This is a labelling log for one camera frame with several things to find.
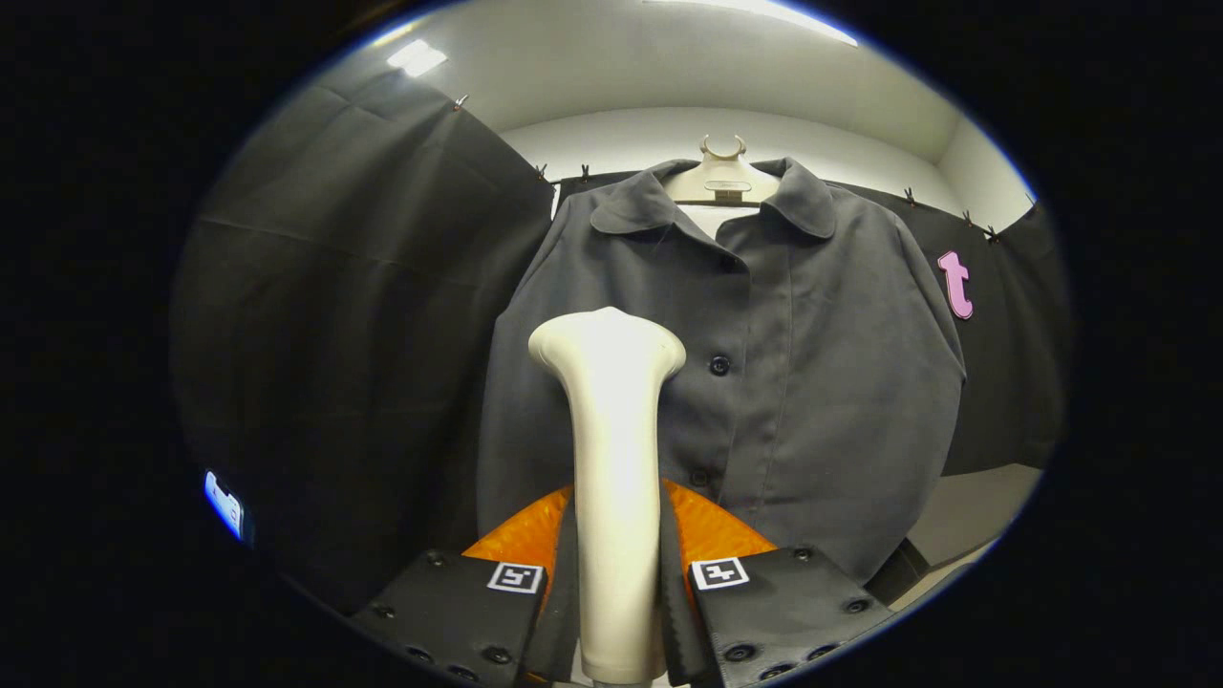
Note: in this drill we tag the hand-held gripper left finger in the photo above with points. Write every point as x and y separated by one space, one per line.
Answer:
564 612

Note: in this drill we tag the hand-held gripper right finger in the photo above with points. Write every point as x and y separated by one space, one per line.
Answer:
676 612

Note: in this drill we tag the white garment steamer head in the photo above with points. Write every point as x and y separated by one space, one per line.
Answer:
616 459

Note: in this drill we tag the dark grey button shirt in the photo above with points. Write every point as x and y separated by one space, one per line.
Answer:
841 382

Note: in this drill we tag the beige clothes hanger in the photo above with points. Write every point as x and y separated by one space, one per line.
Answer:
721 177

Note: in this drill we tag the grey top cabinet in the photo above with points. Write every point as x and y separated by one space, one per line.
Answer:
975 506

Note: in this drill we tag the smartphone with lit screen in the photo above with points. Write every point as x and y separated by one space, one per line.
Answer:
225 504

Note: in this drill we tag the black backdrop cloth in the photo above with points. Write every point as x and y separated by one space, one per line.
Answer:
334 315

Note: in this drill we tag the narrow ceiling light panel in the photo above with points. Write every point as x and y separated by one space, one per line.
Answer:
417 57

